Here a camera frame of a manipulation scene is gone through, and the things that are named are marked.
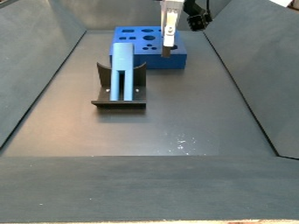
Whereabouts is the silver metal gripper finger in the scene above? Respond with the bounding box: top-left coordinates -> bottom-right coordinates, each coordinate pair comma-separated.
161,0 -> 185,58

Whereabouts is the light blue square-circle object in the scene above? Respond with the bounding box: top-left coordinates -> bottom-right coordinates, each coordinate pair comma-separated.
110,43 -> 134,101

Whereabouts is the black curved fixture cradle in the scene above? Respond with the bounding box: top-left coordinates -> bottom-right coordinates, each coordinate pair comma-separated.
91,64 -> 146,109

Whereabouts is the blue foam shape block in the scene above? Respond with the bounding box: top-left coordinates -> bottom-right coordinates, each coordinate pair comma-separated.
113,26 -> 187,69

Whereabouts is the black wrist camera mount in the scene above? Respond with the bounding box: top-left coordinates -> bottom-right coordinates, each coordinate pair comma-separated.
183,0 -> 213,32

